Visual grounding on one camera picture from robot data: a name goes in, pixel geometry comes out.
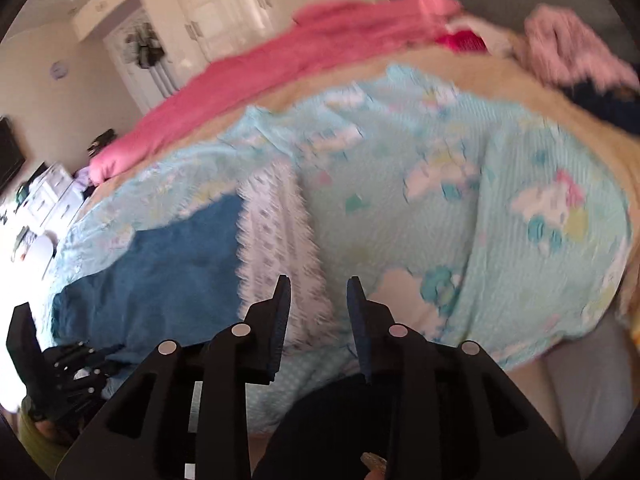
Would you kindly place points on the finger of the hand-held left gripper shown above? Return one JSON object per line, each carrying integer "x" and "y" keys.
{"x": 85, "y": 355}

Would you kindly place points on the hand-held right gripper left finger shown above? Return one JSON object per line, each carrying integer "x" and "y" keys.
{"x": 283, "y": 310}

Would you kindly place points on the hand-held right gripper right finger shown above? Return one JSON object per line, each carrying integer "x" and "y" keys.
{"x": 356, "y": 320}

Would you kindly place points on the blue denim pants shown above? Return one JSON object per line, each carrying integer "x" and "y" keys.
{"x": 165, "y": 270}

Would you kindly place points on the person's left forearm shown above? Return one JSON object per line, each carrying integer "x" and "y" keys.
{"x": 37, "y": 440}

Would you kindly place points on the white lace-trimmed garment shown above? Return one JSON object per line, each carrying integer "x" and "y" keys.
{"x": 275, "y": 240}

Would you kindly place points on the person's dark clothing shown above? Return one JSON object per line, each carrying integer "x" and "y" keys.
{"x": 325, "y": 425}

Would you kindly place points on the white dresser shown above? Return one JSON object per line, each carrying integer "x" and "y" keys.
{"x": 50, "y": 195}

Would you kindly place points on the blue cartoon-print blanket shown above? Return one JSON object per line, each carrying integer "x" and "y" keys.
{"x": 400, "y": 160}

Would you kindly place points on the light purple cloth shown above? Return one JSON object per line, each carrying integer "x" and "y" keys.
{"x": 86, "y": 180}

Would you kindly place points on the black television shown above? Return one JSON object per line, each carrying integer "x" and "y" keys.
{"x": 10, "y": 155}

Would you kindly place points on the pink duvet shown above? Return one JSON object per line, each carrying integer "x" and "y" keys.
{"x": 250, "y": 85}

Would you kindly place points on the white door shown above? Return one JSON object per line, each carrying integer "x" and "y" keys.
{"x": 150, "y": 80}

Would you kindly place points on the red and white pillow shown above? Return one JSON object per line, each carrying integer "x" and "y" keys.
{"x": 460, "y": 42}

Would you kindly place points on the white wardrobe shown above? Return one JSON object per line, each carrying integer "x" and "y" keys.
{"x": 225, "y": 10}

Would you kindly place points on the dark navy cloth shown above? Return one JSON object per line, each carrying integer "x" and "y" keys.
{"x": 600, "y": 102}

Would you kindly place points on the pink fuzzy garment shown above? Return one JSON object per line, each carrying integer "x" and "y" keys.
{"x": 565, "y": 45}

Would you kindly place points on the round wall clock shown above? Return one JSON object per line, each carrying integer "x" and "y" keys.
{"x": 58, "y": 69}

